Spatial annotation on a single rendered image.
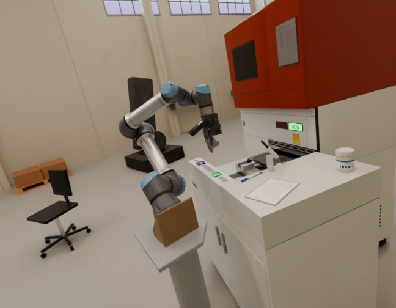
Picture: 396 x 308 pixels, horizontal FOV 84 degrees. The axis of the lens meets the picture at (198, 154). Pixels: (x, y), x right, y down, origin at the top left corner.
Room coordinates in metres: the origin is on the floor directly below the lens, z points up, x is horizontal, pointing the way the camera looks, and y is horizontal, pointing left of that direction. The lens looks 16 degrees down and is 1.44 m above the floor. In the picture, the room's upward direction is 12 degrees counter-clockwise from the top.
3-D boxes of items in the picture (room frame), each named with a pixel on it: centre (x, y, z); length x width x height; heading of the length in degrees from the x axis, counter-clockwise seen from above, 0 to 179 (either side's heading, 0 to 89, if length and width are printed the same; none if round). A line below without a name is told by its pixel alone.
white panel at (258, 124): (1.59, -0.57, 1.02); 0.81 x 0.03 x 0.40; 16
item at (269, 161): (1.07, -0.37, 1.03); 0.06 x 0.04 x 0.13; 106
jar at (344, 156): (0.91, -0.64, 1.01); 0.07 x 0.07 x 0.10
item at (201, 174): (1.30, -0.04, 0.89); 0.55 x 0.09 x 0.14; 16
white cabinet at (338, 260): (1.23, -0.33, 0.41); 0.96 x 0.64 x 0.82; 16
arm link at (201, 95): (1.19, -0.09, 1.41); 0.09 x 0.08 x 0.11; 56
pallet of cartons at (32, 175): (5.37, 3.90, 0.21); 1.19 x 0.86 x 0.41; 120
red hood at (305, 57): (1.68, -0.87, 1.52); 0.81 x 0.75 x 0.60; 16
